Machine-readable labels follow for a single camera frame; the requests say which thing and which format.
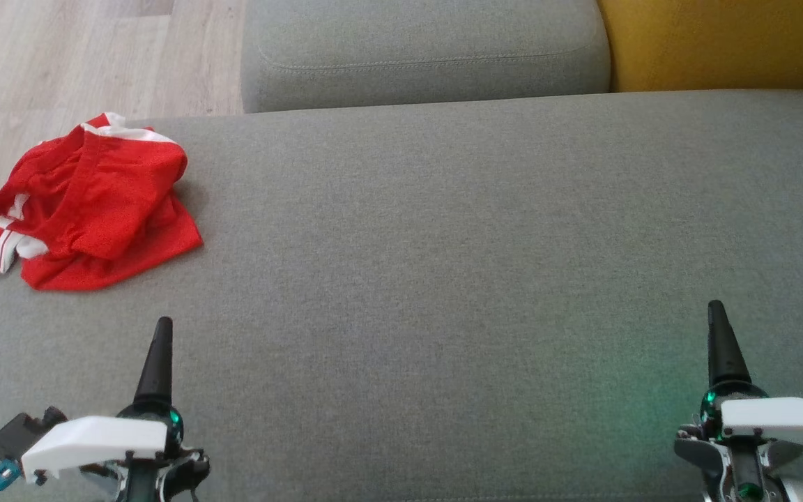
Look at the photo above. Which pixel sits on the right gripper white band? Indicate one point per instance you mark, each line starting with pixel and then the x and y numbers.
pixel 778 418

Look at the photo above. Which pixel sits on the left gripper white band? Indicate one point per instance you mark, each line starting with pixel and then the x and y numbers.
pixel 95 439

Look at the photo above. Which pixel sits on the red basketball jersey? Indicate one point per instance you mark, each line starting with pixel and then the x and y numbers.
pixel 143 258

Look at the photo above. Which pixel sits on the large grey ottoman cushion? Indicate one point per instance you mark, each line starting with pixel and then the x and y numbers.
pixel 443 244

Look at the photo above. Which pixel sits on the yellow sofa back cushion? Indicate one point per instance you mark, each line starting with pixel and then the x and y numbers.
pixel 722 42

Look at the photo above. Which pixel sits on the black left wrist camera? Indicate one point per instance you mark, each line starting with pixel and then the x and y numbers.
pixel 18 432

